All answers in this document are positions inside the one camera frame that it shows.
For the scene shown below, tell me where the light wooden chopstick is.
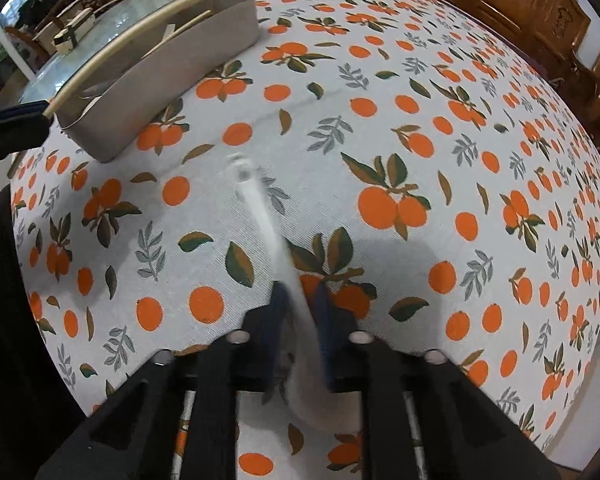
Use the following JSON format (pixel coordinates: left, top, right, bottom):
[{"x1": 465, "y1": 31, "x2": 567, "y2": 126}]
[
  {"x1": 43, "y1": 0, "x2": 319, "y2": 120},
  {"x1": 143, "y1": 10, "x2": 212, "y2": 58}
]

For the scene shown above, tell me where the orange print tablecloth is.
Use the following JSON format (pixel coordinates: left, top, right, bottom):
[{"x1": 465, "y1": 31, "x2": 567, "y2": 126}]
[{"x1": 12, "y1": 0, "x2": 600, "y2": 451}]

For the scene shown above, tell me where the grey metal tray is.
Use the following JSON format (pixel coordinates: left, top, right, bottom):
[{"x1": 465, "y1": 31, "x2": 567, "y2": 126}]
[{"x1": 55, "y1": 0, "x2": 260, "y2": 162}]

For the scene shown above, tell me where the white ceramic spoon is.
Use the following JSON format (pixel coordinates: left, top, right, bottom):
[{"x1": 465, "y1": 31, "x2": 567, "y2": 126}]
[{"x1": 228, "y1": 153, "x2": 362, "y2": 434}]

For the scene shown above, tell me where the carved wooden armchair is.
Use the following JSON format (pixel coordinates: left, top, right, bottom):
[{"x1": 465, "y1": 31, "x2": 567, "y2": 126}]
[{"x1": 552, "y1": 52, "x2": 600, "y2": 153}]

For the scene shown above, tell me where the small wooden chair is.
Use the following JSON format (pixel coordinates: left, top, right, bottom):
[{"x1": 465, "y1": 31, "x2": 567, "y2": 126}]
[{"x1": 3, "y1": 0, "x2": 114, "y2": 64}]

